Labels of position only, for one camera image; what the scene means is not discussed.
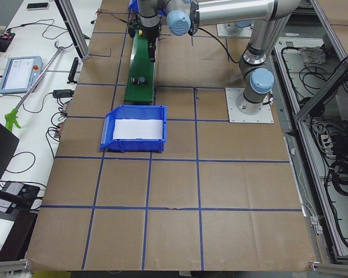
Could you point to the green conveyor belt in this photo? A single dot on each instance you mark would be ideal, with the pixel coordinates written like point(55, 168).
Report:
point(140, 65)

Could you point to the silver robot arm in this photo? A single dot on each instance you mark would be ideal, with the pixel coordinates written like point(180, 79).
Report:
point(238, 26)
point(187, 17)

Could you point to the black power adapter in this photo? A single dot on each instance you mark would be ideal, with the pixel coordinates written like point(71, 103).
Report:
point(62, 93)

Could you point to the reach grabber tool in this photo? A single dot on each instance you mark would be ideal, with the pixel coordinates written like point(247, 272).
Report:
point(11, 118)

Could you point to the aluminium frame post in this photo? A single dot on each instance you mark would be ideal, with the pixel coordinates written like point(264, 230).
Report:
point(69, 17)

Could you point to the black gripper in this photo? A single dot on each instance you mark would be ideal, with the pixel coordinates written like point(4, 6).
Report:
point(149, 33)

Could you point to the blue bin right side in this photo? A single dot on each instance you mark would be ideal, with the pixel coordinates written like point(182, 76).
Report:
point(132, 5)

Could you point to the red push button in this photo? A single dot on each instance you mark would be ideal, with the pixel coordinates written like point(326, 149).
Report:
point(140, 80)

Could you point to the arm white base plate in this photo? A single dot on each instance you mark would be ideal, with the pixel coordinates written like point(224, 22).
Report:
point(241, 111)
point(222, 32)

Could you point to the teach pendant tablet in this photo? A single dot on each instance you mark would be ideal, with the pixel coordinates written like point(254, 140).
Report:
point(20, 73)

